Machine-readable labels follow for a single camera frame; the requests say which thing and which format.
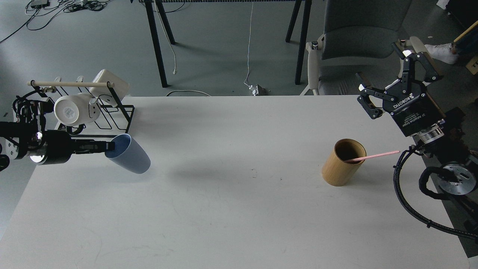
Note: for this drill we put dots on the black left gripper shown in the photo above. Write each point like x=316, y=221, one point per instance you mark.
x=58, y=148

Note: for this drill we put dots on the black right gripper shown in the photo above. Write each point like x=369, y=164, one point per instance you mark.
x=414, y=112

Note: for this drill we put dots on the light blue plastic cup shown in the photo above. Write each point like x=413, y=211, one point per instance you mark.
x=127, y=153

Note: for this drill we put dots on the pink chopstick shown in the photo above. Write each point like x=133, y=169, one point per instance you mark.
x=368, y=157

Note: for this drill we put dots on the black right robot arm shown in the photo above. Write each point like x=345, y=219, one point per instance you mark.
x=439, y=134

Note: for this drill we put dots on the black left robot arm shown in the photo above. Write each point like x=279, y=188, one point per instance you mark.
x=28, y=136

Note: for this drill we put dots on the white mug round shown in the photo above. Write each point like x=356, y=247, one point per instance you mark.
x=74, y=110

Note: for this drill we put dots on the grey office chair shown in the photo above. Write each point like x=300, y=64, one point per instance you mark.
x=355, y=30

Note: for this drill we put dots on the white sneaker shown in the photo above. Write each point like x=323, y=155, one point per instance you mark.
x=443, y=52

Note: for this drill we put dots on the bamboo cylindrical holder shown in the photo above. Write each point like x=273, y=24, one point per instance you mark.
x=337, y=171

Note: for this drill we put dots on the black table leg right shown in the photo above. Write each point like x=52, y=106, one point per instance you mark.
x=303, y=34

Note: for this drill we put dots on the black table leg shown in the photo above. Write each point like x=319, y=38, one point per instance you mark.
x=303, y=34
x=155, y=8

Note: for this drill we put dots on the black table leg left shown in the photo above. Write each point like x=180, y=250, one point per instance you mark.
x=155, y=8

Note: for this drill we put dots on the white power adapter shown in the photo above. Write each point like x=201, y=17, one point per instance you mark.
x=257, y=90

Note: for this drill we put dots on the black wire cup rack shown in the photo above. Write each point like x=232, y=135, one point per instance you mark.
x=115, y=117

